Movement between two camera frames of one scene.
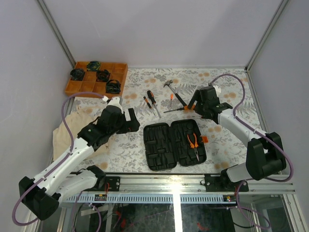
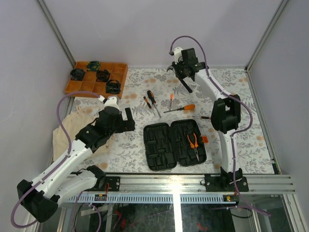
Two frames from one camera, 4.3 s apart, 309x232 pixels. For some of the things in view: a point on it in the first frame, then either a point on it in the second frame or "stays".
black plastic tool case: x=167 y=145 stays
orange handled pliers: x=194 y=145 stays
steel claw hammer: x=168 y=83 to x=188 y=89
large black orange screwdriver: x=150 y=95 stays
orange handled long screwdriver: x=185 y=108 stays
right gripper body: x=200 y=108 to x=179 y=68
